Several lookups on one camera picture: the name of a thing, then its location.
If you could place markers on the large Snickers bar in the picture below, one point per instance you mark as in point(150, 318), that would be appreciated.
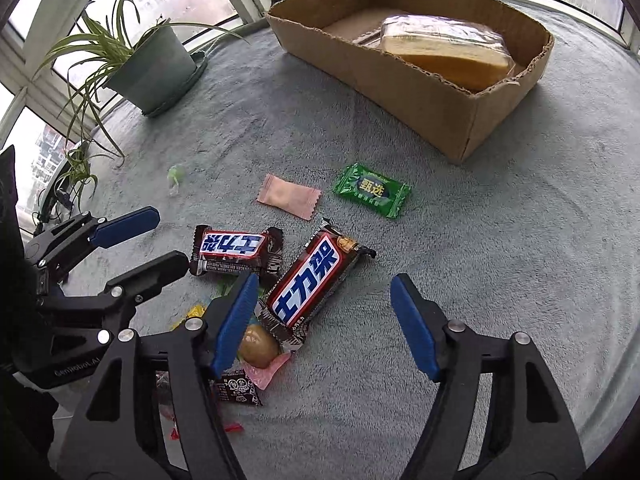
point(285, 312)

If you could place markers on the brown cardboard box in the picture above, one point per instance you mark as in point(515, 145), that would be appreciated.
point(328, 33)

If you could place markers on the yellow small candy packet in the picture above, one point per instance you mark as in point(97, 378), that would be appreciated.
point(196, 311)

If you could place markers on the small clear green candy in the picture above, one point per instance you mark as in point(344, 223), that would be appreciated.
point(175, 177)

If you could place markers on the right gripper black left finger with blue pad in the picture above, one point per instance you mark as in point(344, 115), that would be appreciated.
point(116, 433)

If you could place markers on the spider plant in green pot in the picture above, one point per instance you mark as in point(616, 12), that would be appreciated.
point(153, 73)

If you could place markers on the round gold wrapped candy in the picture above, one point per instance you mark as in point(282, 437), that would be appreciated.
point(258, 347)

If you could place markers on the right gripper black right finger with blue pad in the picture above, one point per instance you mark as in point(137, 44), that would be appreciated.
point(529, 433)

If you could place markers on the light pink wrapper candy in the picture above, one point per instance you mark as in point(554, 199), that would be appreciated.
point(261, 377)

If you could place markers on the green candy packet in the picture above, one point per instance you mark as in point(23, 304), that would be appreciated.
point(384, 195)

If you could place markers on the black white small candy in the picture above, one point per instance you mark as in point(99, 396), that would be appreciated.
point(234, 386)

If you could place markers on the wrapped yellow cake package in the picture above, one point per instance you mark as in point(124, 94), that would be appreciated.
point(469, 55)

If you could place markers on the grey fleece blanket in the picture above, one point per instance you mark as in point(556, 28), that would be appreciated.
point(537, 231)

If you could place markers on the pink candy packet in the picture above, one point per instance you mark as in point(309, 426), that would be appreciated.
point(295, 199)

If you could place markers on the small Snickers bar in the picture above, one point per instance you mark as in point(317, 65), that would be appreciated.
point(234, 252)

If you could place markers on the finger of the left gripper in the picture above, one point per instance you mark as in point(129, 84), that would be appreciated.
point(61, 248)
point(116, 305)

